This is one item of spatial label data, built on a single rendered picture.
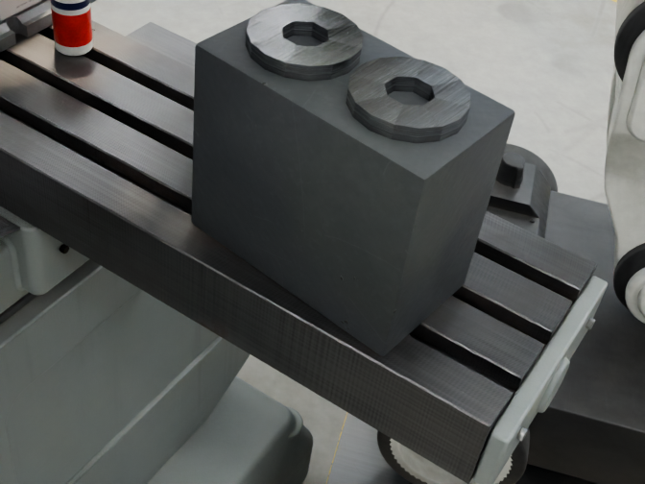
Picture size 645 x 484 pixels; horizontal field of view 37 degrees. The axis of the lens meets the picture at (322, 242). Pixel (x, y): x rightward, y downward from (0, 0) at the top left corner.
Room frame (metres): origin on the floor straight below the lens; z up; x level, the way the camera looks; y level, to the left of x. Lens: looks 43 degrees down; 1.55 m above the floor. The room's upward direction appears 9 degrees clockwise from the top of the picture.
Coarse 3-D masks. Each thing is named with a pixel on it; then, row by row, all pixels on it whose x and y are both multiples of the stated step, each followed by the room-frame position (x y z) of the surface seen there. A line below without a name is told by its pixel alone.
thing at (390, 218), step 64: (256, 64) 0.61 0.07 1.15; (320, 64) 0.60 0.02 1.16; (384, 64) 0.62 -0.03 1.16; (256, 128) 0.59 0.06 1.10; (320, 128) 0.56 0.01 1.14; (384, 128) 0.55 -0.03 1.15; (448, 128) 0.55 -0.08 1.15; (192, 192) 0.63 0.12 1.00; (256, 192) 0.59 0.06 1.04; (320, 192) 0.55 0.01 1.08; (384, 192) 0.52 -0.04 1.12; (448, 192) 0.54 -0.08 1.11; (256, 256) 0.58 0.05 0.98; (320, 256) 0.55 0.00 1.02; (384, 256) 0.51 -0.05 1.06; (448, 256) 0.56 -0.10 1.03; (384, 320) 0.51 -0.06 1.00
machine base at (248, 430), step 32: (224, 416) 0.98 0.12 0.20; (256, 416) 0.99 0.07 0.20; (288, 416) 1.00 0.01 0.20; (192, 448) 0.91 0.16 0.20; (224, 448) 0.92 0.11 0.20; (256, 448) 0.93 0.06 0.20; (288, 448) 0.96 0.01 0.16; (160, 480) 0.84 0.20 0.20; (192, 480) 0.85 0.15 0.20; (224, 480) 0.86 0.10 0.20; (256, 480) 0.89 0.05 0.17; (288, 480) 0.94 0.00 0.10
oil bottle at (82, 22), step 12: (60, 0) 0.86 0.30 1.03; (72, 0) 0.86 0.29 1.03; (84, 0) 0.87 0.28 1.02; (60, 12) 0.86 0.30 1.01; (72, 12) 0.86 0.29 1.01; (84, 12) 0.87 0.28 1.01; (60, 24) 0.86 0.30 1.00; (72, 24) 0.86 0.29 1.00; (84, 24) 0.87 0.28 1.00; (60, 36) 0.86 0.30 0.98; (72, 36) 0.86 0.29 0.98; (84, 36) 0.87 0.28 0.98; (60, 48) 0.86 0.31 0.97; (72, 48) 0.86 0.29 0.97; (84, 48) 0.87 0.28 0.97
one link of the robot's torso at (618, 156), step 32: (640, 64) 0.94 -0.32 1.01; (640, 96) 0.93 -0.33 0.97; (608, 128) 1.07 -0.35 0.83; (640, 128) 0.93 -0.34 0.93; (608, 160) 0.97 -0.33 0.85; (640, 160) 0.95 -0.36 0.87; (608, 192) 0.98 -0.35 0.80; (640, 192) 0.97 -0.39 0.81; (640, 224) 0.97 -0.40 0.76; (640, 256) 0.95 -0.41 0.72
